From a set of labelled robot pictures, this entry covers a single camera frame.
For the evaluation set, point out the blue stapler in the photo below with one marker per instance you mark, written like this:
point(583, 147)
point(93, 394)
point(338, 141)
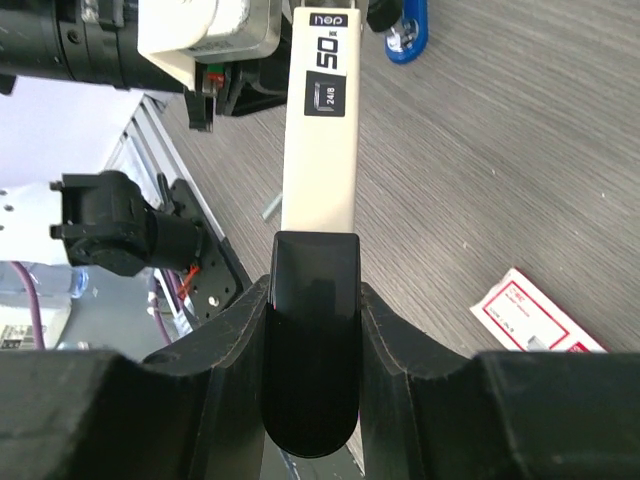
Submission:
point(404, 25)

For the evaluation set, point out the strip of staples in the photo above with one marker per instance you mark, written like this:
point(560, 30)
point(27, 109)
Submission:
point(272, 207)

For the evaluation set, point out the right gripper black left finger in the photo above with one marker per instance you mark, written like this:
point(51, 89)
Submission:
point(188, 411)

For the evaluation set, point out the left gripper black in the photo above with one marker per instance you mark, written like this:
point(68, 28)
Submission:
point(235, 89)

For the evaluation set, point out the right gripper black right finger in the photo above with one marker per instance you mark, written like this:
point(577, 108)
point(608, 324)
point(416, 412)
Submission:
point(427, 412)

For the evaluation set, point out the staple box red white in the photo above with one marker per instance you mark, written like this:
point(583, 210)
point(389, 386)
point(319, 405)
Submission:
point(522, 318)

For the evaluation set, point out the beige stapler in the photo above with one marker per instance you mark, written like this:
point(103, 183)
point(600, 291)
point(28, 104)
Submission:
point(310, 392)

